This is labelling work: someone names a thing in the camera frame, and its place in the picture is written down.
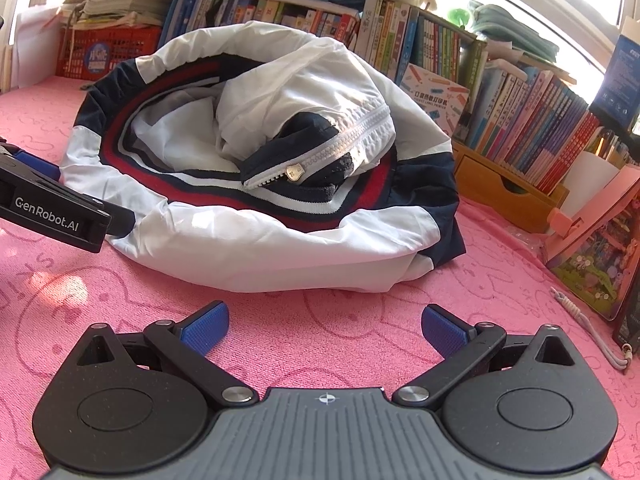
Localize white navy zip jacket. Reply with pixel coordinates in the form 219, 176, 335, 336
60, 22, 465, 292

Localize pink rabbit pattern mat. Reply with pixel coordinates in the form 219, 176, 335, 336
0, 75, 640, 480

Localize red plastic crate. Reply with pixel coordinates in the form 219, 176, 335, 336
55, 26, 160, 81

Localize pink house shaped box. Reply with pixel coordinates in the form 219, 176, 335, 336
542, 165, 639, 321

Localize wooden desktop drawer shelf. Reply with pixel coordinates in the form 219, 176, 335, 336
452, 140, 568, 234

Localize row of upright books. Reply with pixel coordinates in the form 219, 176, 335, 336
160, 0, 604, 194

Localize white colourful stationery box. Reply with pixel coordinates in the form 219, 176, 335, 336
400, 64, 470, 136

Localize dark blue poster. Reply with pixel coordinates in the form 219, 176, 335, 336
590, 35, 639, 132

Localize folded green towels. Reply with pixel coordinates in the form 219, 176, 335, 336
471, 4, 560, 63

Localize white braided cord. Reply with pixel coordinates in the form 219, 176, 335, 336
549, 286, 630, 373

